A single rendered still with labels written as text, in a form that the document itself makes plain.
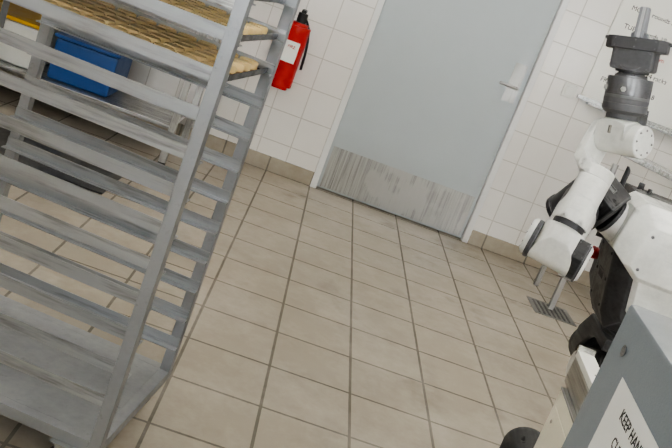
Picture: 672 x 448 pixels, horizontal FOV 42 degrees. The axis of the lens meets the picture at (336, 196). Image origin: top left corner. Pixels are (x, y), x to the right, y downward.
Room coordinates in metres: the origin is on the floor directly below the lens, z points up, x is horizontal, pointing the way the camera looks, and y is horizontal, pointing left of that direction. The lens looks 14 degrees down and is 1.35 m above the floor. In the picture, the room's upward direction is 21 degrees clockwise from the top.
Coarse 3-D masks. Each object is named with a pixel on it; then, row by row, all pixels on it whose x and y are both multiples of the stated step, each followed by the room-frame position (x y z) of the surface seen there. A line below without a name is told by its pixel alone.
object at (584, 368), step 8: (576, 352) 1.42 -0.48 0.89; (584, 352) 1.41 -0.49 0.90; (592, 352) 1.42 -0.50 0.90; (576, 360) 1.40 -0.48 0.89; (584, 360) 1.37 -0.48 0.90; (592, 360) 1.39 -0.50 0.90; (576, 368) 1.38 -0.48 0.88; (584, 368) 1.34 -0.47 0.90; (592, 368) 1.35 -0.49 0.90; (568, 376) 1.40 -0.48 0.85; (576, 376) 1.37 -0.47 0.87; (584, 376) 1.33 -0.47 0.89; (592, 376) 1.31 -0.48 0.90; (568, 384) 1.39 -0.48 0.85; (576, 384) 1.35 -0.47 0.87; (584, 384) 1.31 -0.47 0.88; (576, 392) 1.33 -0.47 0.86; (584, 392) 1.30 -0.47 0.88; (576, 400) 1.31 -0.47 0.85; (576, 408) 1.30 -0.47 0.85
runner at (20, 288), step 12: (0, 276) 1.86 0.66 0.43; (12, 288) 1.86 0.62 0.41; (24, 288) 1.85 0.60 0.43; (36, 300) 1.85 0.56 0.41; (48, 300) 1.85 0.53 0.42; (60, 300) 1.85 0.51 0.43; (60, 312) 1.85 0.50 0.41; (72, 312) 1.84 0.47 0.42; (84, 312) 1.84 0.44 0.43; (96, 324) 1.84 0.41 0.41; (108, 324) 1.84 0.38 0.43; (120, 336) 1.83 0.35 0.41
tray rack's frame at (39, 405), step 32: (32, 64) 2.30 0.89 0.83; (0, 192) 2.30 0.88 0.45; (32, 320) 2.25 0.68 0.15; (32, 352) 2.08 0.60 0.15; (96, 352) 2.21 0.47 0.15; (0, 384) 1.89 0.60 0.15; (32, 384) 1.94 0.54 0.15; (96, 384) 2.05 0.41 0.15; (128, 384) 2.11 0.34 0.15; (160, 384) 2.19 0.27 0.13; (32, 416) 1.81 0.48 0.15; (64, 416) 1.86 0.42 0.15; (96, 416) 1.91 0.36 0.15; (128, 416) 1.96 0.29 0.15
